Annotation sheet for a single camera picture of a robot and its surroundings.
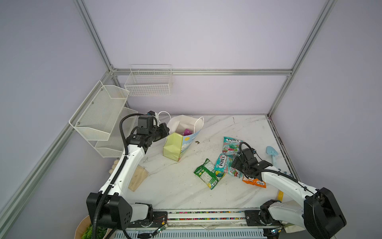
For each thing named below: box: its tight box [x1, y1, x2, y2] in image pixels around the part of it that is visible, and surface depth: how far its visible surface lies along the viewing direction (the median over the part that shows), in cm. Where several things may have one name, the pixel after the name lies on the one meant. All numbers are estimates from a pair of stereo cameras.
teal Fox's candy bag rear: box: [222, 136, 244, 155], surface depth 103 cm
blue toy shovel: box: [266, 145, 279, 167], surface depth 99 cm
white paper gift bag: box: [157, 111, 204, 162], surface depth 84 cm
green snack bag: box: [193, 158, 226, 190], surface depth 88 cm
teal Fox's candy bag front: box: [214, 153, 244, 179], surface depth 92 cm
